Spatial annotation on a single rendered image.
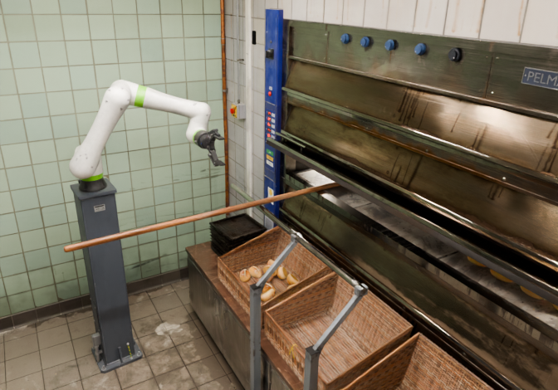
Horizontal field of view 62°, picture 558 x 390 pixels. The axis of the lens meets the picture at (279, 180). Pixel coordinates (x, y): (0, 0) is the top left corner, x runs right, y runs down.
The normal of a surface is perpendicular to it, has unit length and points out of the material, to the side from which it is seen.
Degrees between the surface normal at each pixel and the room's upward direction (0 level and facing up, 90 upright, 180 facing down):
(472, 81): 90
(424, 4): 90
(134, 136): 90
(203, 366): 0
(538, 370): 70
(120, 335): 90
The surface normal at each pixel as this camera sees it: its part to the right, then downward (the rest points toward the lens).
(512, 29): -0.86, 0.18
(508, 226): -0.81, -0.15
